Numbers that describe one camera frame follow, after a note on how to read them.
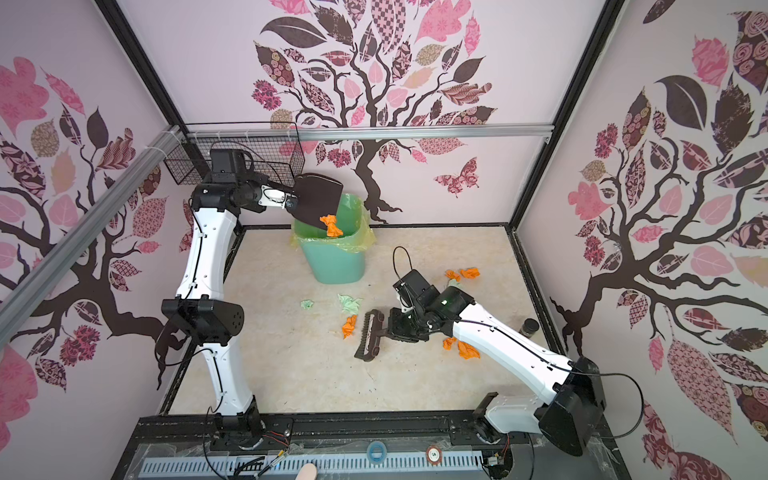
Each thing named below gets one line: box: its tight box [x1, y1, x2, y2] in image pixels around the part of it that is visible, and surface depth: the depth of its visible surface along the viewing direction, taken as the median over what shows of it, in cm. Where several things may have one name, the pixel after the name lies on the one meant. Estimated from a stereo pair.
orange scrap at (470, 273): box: [460, 268, 481, 279], surface depth 106 cm
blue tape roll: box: [367, 441, 387, 465], surface depth 72 cm
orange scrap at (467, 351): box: [457, 340, 481, 360], surface depth 87 cm
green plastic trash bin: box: [292, 193, 375, 285], surface depth 89 cm
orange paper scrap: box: [342, 314, 358, 339], surface depth 92 cm
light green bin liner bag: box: [290, 193, 377, 253], surface depth 87 cm
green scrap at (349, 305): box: [337, 294, 363, 316], surface depth 99 cm
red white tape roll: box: [425, 444, 443, 466], surface depth 72 cm
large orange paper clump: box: [319, 214, 344, 237], surface depth 89 cm
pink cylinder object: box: [298, 463, 317, 480], surface depth 69 cm
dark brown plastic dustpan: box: [286, 173, 343, 231], surface depth 89 cm
